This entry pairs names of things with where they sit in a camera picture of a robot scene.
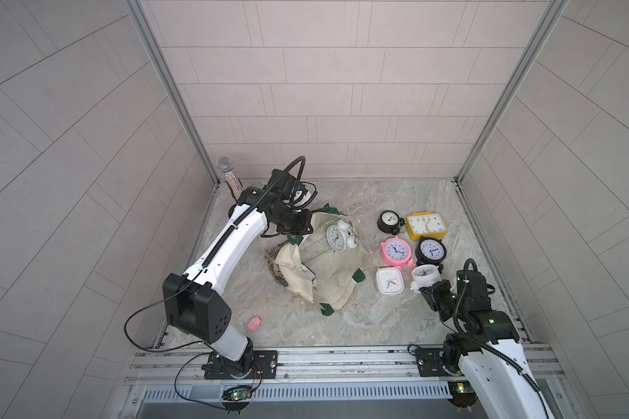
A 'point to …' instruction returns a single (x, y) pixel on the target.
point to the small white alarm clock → (425, 276)
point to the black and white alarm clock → (431, 251)
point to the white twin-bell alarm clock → (342, 236)
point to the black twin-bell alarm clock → (390, 222)
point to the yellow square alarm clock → (425, 224)
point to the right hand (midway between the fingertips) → (416, 286)
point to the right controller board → (462, 394)
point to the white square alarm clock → (390, 280)
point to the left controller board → (237, 393)
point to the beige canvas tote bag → (308, 264)
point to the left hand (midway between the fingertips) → (317, 227)
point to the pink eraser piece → (255, 322)
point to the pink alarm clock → (397, 252)
